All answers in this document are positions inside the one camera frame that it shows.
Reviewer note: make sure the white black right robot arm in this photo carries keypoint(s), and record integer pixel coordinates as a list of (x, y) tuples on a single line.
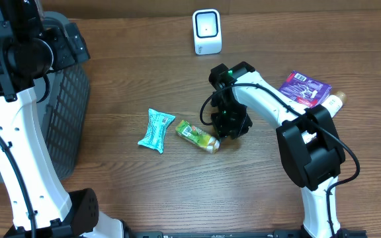
[(308, 143)]

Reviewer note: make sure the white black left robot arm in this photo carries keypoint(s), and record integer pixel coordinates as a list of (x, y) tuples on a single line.
[(40, 204)]

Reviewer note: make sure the grey plastic lattice basket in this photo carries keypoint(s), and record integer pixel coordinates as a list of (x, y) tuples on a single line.
[(62, 114)]

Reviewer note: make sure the red purple tissue pack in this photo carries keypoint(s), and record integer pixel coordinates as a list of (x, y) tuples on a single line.
[(305, 90)]

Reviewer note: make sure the white cosmetic tube gold cap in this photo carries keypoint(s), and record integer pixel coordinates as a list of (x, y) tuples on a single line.
[(334, 103)]

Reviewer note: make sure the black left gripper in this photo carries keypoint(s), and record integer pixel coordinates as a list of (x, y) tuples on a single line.
[(56, 41)]

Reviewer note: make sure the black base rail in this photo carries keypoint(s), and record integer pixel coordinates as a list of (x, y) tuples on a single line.
[(280, 233)]

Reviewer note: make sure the teal snack packet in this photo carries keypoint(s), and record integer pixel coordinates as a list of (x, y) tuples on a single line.
[(158, 122)]

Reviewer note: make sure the white barcode scanner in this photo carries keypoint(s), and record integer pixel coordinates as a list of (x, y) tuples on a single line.
[(207, 32)]

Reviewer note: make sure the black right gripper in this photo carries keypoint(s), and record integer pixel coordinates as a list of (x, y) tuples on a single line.
[(229, 129)]

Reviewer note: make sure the green juice carton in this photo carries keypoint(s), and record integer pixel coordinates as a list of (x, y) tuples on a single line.
[(197, 137)]

